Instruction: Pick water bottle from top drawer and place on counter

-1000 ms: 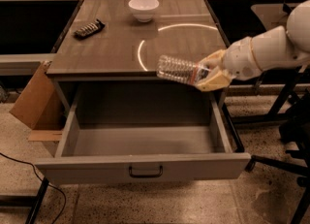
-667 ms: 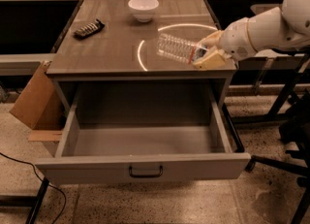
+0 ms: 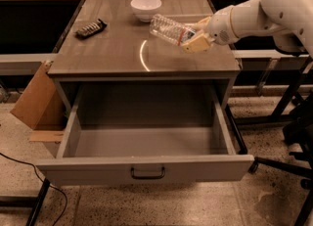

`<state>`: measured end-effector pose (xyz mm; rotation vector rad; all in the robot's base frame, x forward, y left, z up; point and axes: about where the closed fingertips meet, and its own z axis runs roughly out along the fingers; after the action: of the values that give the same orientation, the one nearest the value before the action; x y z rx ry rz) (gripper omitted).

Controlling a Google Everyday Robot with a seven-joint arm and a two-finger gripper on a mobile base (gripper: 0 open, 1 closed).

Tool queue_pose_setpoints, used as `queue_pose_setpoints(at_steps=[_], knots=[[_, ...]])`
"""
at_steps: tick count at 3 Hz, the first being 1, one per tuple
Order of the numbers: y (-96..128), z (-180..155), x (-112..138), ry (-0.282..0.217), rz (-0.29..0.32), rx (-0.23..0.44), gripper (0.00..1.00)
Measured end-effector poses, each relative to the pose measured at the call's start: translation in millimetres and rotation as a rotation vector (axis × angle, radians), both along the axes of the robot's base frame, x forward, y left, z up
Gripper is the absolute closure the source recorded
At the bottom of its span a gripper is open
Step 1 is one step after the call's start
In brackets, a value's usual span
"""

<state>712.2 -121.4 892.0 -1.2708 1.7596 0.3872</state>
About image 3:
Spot clear plastic water bottle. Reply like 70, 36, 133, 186
150, 14, 196, 46

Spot black drawer handle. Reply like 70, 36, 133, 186
130, 167, 165, 180

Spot brown cardboard box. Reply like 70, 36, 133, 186
11, 61, 65, 142

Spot white ceramic bowl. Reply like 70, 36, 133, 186
130, 0, 162, 23

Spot grey open top drawer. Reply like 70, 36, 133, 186
37, 82, 253, 186

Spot grey cabinet with wooden counter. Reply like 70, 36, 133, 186
48, 0, 240, 105

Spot black floor cable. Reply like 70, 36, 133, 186
0, 152, 68, 226

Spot black office chair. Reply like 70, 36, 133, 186
247, 57, 313, 226

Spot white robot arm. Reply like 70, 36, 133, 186
181, 0, 313, 55

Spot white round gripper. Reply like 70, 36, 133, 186
182, 5, 236, 53

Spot black metal stand leg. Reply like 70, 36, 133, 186
0, 179, 50, 226

